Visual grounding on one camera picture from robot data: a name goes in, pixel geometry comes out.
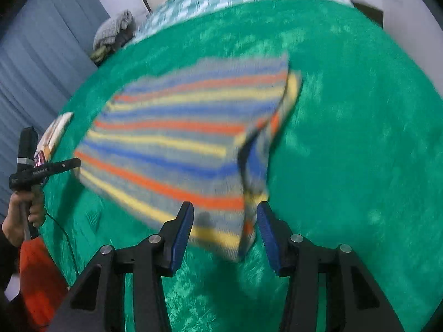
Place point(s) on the person's left forearm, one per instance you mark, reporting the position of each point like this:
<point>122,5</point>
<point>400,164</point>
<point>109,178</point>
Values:
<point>7,259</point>

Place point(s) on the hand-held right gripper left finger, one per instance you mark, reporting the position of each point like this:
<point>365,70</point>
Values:
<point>180,235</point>

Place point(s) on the cream printed pillow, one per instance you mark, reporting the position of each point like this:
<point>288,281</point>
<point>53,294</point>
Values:
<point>57,129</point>

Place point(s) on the grey-blue curtain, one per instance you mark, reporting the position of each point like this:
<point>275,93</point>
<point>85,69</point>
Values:
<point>45,52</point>

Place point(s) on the striped knit t-shirt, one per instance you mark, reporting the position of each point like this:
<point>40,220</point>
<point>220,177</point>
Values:
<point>187,138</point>

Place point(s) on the green plush blanket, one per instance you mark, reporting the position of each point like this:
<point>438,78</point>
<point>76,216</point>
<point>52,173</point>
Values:
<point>346,145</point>

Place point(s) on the smartphone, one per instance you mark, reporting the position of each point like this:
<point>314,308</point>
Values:
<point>39,159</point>

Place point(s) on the pile of checked clothes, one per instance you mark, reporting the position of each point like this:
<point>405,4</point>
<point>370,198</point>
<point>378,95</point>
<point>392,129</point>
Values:
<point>112,29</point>

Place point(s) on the dark wooden nightstand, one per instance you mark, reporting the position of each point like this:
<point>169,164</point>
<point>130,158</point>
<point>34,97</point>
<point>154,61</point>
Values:
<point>370,12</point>

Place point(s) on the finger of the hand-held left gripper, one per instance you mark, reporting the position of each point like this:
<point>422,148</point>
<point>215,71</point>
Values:
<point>64,165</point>

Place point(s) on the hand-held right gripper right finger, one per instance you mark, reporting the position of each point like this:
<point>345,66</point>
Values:
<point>268,235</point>

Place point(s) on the person's left hand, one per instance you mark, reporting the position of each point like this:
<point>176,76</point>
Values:
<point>15,221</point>

